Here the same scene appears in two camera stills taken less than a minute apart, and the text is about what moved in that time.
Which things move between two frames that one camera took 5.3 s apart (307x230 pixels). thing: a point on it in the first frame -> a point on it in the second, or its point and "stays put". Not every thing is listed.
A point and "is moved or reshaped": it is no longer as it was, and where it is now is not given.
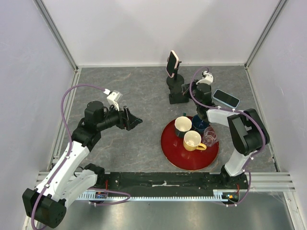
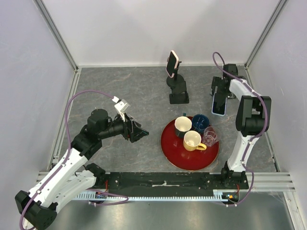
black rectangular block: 176,96 stays put
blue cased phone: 226,98 is moved or reshaped
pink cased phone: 172,62 stays put
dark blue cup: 199,124 stays put
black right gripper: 193,85 -> 217,82
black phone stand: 177,80 stays put
